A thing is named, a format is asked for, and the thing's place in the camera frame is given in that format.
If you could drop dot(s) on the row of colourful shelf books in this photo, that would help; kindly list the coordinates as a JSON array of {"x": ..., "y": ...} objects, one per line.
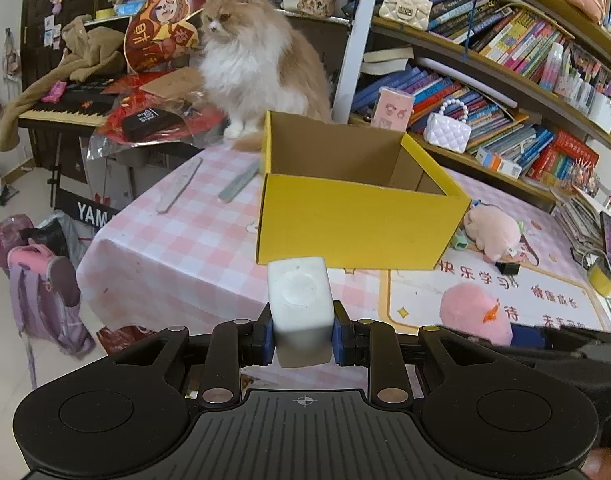
[{"x": 505, "y": 30}]

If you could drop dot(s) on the red plastic packet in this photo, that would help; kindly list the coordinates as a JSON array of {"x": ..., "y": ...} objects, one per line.
[{"x": 203, "y": 122}]

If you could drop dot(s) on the small green toy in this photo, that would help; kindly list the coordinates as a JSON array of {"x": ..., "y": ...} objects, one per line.
[{"x": 458, "y": 243}]

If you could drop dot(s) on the grey flat strip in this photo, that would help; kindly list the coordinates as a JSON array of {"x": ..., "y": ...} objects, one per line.
[
  {"x": 238, "y": 182},
  {"x": 180, "y": 185}
]

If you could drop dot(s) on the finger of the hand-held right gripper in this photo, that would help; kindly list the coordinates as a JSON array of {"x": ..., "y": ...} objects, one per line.
[{"x": 528, "y": 336}]

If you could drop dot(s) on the white plastic bottle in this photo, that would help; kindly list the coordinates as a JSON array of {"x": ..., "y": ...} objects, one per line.
[{"x": 300, "y": 310}]

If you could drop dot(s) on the black electric keyboard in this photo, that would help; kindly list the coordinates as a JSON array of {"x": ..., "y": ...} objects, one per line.
[{"x": 70, "y": 105}]

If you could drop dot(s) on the brown plush cloth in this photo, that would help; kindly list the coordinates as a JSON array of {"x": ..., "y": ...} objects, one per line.
[{"x": 85, "y": 55}]

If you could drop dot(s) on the yellow cardboard box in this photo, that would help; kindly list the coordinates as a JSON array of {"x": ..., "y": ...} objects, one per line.
[{"x": 355, "y": 225}]

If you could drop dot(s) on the yellow tape roll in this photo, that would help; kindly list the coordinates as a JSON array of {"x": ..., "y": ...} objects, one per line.
[{"x": 601, "y": 280}]

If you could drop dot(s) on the small black box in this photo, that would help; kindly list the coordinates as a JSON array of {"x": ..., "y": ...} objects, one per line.
[{"x": 150, "y": 122}]

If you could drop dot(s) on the long white roll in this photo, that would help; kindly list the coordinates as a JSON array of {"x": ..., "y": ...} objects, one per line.
[{"x": 465, "y": 79}]

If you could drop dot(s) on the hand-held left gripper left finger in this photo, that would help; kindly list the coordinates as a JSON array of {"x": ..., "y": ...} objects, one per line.
[{"x": 268, "y": 341}]

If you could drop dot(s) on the bunch of beaded hair ornaments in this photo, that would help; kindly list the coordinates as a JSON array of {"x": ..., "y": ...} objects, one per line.
[{"x": 585, "y": 177}]

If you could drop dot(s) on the pink checked tablecloth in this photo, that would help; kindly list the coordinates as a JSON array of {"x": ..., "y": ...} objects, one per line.
[{"x": 185, "y": 250}]

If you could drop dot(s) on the stack of paper booklets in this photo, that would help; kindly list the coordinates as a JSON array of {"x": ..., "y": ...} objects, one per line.
[{"x": 575, "y": 220}]

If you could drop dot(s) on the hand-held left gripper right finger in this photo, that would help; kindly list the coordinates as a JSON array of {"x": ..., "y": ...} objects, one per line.
[{"x": 341, "y": 345}]

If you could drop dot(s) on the purple backpack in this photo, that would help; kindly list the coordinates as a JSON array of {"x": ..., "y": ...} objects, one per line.
[{"x": 50, "y": 305}]

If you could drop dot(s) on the pink printed cup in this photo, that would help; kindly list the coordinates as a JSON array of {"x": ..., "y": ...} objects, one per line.
[{"x": 391, "y": 107}]

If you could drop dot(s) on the red figure foil decoration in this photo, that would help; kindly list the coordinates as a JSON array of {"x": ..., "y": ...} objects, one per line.
[{"x": 160, "y": 20}]

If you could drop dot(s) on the grey bag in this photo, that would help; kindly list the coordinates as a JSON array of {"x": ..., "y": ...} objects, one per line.
[{"x": 65, "y": 235}]

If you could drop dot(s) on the row of slanted books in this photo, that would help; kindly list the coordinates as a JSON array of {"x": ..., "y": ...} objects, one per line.
[{"x": 490, "y": 125}]

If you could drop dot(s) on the dark red bag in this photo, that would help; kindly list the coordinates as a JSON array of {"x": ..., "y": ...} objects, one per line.
[{"x": 7, "y": 240}]

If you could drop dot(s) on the pink plush pig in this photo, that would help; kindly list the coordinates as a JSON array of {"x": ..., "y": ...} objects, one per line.
[{"x": 490, "y": 232}]

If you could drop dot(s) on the cluster of pen holders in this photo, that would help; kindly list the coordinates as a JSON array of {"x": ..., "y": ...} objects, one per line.
[{"x": 585, "y": 85}]

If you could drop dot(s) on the keyboard stand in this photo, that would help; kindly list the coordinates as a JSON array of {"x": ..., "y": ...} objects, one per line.
[{"x": 85, "y": 207}]

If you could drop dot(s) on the pink cartoon desk mat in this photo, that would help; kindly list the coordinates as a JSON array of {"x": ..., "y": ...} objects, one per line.
[{"x": 545, "y": 280}]

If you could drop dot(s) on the brown cardboard piece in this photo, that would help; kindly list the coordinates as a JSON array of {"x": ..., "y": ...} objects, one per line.
[{"x": 178, "y": 82}]

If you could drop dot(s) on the wooden bookshelf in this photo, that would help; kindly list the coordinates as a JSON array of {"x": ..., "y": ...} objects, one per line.
[{"x": 540, "y": 192}]

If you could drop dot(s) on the orange and white cat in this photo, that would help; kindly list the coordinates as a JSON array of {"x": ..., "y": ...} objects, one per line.
[{"x": 255, "y": 70}]

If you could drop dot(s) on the orange and blue carton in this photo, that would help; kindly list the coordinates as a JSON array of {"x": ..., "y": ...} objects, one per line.
[{"x": 498, "y": 165}]

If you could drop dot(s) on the round pink plush toy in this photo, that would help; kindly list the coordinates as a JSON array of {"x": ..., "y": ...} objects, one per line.
[{"x": 470, "y": 310}]

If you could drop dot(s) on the large red dictionary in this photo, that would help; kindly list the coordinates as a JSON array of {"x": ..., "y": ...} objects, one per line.
[{"x": 565, "y": 157}]

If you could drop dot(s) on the white shelf post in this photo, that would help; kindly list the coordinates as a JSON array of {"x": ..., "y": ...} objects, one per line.
[{"x": 358, "y": 35}]

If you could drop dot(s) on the pastel gradient bottle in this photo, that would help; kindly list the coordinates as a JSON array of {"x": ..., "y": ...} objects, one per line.
[{"x": 550, "y": 67}]

